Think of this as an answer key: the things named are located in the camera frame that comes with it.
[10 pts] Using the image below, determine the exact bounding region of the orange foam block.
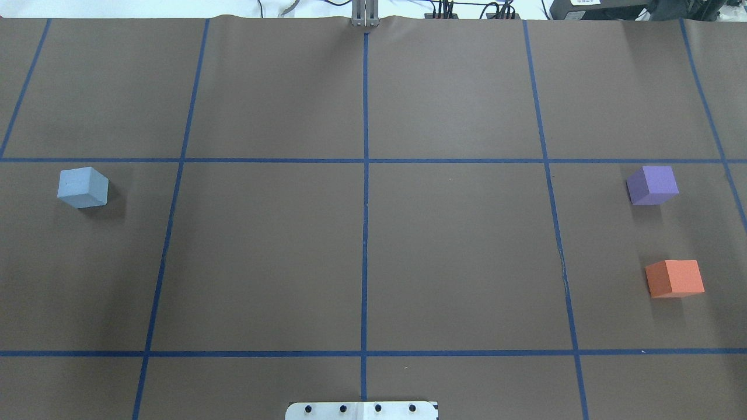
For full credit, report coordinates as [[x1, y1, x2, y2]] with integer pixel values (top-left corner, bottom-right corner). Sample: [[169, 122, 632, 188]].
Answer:
[[644, 260, 705, 299]]

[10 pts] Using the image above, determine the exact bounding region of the purple foam block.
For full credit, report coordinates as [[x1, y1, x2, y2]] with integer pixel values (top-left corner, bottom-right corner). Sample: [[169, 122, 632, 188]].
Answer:
[[625, 166, 680, 205]]

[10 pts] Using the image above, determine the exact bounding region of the black box device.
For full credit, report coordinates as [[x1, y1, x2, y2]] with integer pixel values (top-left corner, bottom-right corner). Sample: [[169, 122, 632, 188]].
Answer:
[[549, 1, 649, 20]]

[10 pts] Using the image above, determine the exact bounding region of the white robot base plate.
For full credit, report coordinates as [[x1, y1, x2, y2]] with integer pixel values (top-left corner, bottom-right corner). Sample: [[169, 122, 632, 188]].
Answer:
[[285, 401, 439, 419]]

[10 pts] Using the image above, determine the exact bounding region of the grey aluminium frame post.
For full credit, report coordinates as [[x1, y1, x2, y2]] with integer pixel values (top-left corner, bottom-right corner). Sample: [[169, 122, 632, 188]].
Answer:
[[351, 0, 381, 27]]

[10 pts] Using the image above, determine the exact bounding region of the brown paper table mat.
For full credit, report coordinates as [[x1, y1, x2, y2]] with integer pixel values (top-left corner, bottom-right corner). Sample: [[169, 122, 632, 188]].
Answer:
[[2, 16, 745, 419]]

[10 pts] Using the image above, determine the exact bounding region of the blue foam block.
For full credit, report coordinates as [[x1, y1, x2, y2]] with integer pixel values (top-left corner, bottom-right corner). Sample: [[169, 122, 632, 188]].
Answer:
[[57, 167, 109, 208]]

